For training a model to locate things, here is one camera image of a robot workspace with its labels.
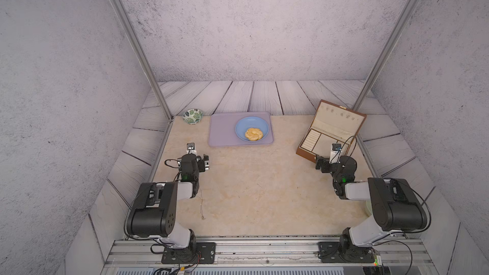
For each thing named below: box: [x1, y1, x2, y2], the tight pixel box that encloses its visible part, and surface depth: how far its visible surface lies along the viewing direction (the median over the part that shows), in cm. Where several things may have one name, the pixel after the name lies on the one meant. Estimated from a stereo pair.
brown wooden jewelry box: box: [296, 99, 367, 163], surface depth 102 cm
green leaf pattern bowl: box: [182, 108, 204, 125], surface depth 121 cm
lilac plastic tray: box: [208, 112, 274, 148], surface depth 114 cm
